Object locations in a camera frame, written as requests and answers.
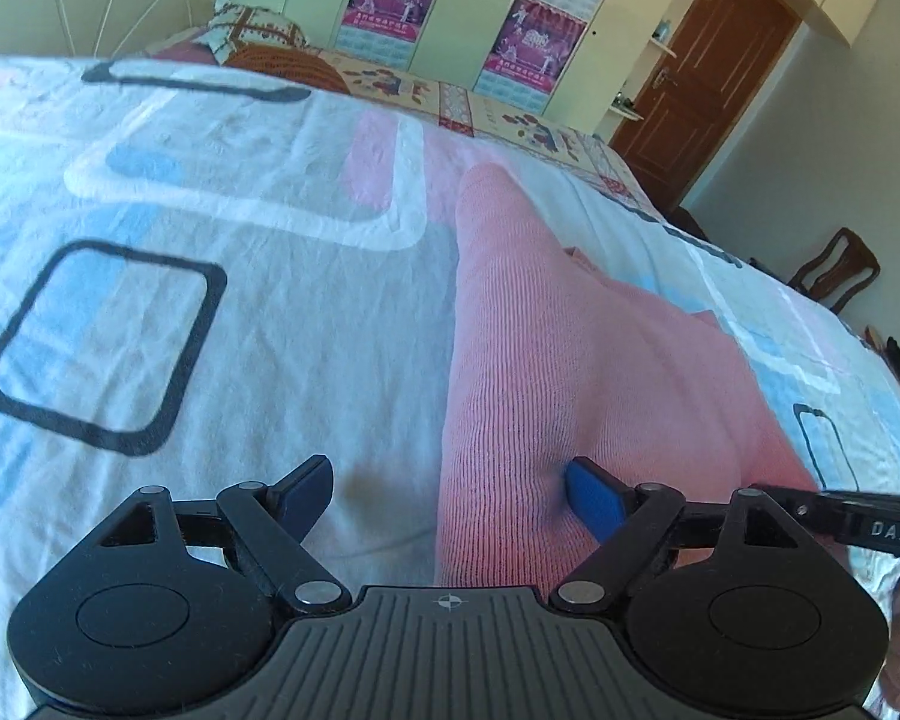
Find cream wardrobe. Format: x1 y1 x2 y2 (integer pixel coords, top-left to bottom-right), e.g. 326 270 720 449
229 0 713 137

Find brown wooden door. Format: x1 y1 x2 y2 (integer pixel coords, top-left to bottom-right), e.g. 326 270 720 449
607 0 801 216

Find maroon cloth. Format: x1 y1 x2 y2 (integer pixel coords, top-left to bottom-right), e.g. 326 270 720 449
145 36 222 67

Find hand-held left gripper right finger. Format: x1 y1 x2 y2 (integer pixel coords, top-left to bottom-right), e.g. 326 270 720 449
551 456 817 612

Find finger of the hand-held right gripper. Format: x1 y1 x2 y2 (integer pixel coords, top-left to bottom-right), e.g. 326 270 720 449
763 486 850 545

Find dark red object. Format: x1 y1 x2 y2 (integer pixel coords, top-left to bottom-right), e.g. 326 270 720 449
861 325 900 385

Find wooden chair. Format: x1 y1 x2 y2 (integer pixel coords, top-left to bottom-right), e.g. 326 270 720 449
786 227 881 316

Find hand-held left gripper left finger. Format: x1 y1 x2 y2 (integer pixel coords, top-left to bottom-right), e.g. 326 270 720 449
97 454 352 614

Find pink knit sweater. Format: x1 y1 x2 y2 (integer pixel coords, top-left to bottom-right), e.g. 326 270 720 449
433 161 850 592

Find yellow floral quilt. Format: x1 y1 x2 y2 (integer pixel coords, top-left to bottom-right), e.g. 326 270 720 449
315 49 662 220

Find orange brown cushion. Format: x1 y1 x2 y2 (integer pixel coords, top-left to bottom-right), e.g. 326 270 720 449
225 45 353 96

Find patterned pillow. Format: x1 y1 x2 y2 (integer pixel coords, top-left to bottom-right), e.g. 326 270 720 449
197 0 310 66

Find white blue pink bed sheet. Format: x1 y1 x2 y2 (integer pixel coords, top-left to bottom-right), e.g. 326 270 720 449
0 52 900 720

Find cream corner shelves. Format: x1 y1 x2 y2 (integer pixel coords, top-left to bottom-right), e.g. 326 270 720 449
591 0 715 145

